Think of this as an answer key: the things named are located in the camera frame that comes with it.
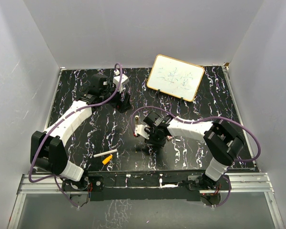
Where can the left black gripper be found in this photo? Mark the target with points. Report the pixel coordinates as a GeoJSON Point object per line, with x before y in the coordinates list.
{"type": "Point", "coordinates": [123, 106]}

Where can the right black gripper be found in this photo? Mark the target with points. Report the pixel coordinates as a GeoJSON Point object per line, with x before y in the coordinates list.
{"type": "Point", "coordinates": [150, 141]}

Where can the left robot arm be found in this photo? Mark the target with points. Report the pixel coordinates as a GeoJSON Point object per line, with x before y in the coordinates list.
{"type": "Point", "coordinates": [48, 147]}

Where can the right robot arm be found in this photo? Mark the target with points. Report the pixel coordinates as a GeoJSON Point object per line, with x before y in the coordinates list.
{"type": "Point", "coordinates": [222, 140]}

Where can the white marker pen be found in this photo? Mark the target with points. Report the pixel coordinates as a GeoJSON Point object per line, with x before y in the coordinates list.
{"type": "Point", "coordinates": [105, 153]}

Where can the orange marker cap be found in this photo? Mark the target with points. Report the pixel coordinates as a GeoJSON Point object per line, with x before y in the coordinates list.
{"type": "Point", "coordinates": [107, 159]}

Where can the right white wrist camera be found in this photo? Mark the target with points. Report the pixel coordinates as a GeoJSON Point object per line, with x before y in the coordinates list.
{"type": "Point", "coordinates": [140, 131]}

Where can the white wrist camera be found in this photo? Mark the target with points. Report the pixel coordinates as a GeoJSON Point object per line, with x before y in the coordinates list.
{"type": "Point", "coordinates": [140, 131]}
{"type": "Point", "coordinates": [120, 82]}

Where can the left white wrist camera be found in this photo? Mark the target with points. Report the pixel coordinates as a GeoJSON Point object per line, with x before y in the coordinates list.
{"type": "Point", "coordinates": [120, 82]}

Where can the small whiteboard with wooden frame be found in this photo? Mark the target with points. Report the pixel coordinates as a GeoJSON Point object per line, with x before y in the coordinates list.
{"type": "Point", "coordinates": [175, 77]}

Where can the aluminium rail frame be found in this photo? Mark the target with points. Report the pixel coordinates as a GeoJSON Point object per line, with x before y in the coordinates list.
{"type": "Point", "coordinates": [147, 200]}

